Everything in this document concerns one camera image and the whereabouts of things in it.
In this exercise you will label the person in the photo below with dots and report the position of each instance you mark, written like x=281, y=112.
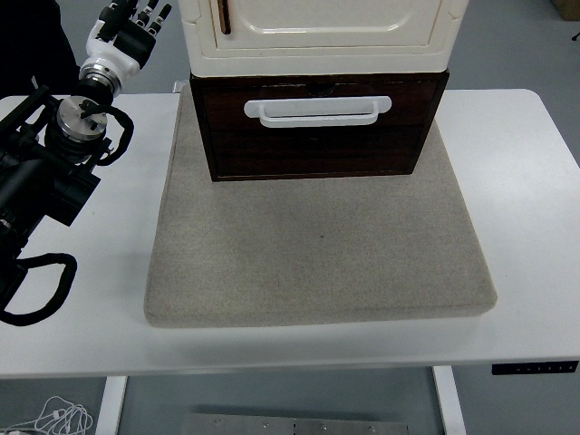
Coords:
x=27, y=45

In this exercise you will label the black table control panel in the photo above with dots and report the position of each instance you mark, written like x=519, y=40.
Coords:
x=534, y=368

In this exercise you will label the cardboard box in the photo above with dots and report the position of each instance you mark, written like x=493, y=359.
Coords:
x=568, y=8

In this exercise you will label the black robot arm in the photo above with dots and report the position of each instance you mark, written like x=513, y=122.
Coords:
x=27, y=181

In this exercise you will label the white table leg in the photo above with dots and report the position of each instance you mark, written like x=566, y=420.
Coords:
x=111, y=408
x=448, y=403

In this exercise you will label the white and black hand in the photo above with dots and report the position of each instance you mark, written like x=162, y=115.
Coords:
x=113, y=54

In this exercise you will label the cream plastic cabinet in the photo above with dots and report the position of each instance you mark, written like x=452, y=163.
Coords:
x=317, y=54

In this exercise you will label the dark wooden drawer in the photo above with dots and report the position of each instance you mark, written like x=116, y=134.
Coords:
x=408, y=109

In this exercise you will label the beige fabric mat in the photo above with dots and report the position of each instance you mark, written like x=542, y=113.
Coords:
x=317, y=249

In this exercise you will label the dark wooden drawer housing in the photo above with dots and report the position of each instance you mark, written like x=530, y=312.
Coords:
x=317, y=158

